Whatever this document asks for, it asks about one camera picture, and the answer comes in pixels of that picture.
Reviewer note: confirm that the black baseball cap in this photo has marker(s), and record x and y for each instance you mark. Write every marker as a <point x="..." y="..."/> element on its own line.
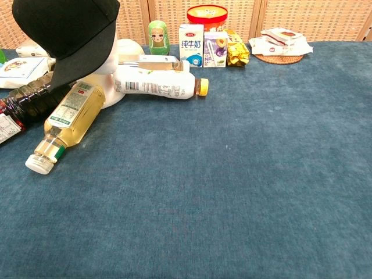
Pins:
<point x="67" y="32"/>

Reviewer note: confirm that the white mannequin head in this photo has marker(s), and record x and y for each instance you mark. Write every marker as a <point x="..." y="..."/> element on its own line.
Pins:
<point x="101" y="78"/>

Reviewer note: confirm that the blue table cloth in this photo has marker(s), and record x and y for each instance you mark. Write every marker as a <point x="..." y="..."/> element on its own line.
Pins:
<point x="203" y="189"/>

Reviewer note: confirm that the white long box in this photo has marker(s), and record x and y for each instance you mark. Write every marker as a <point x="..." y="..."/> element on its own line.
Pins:
<point x="157" y="62"/>

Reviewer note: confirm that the purple drink carton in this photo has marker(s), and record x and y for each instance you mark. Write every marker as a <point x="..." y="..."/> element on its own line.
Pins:
<point x="215" y="49"/>

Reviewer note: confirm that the white blue milk carton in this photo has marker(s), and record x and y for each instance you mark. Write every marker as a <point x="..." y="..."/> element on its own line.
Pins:
<point x="191" y="43"/>

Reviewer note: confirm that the gold snack packet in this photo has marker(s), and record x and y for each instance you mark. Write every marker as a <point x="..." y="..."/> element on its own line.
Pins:
<point x="236" y="49"/>

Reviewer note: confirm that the green matryoshka doll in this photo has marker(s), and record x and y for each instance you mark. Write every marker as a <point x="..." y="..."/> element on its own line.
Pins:
<point x="158" y="37"/>

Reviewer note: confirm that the beige round bowl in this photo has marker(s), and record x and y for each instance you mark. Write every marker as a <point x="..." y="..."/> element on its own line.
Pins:
<point x="130" y="48"/>

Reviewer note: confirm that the yellow tea bottle white cap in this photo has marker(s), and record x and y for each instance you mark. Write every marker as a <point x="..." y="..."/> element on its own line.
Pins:
<point x="72" y="116"/>

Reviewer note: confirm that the woven round coaster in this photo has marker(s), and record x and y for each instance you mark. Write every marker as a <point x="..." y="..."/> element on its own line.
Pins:
<point x="279" y="59"/>

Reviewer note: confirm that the red lidded tub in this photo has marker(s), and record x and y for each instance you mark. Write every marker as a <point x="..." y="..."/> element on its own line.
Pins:
<point x="207" y="16"/>

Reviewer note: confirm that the white pink snack packet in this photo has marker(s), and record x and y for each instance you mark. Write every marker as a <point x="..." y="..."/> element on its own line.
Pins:
<point x="290" y="49"/>

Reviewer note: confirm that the clear wrapped pastry packet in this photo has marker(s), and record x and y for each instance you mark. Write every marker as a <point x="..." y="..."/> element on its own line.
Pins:
<point x="283" y="35"/>

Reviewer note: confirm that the dark drink bottle red label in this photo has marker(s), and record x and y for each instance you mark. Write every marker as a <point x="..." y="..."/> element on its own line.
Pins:
<point x="32" y="104"/>

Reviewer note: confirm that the pastel tissue multipack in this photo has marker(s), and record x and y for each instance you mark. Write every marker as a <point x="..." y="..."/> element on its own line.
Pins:
<point x="30" y="50"/>

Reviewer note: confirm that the white snack bag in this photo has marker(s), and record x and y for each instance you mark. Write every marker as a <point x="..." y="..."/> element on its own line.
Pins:
<point x="20" y="71"/>

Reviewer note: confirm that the wicker folding screen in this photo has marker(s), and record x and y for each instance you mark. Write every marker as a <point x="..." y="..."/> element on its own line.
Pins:
<point x="319" y="17"/>

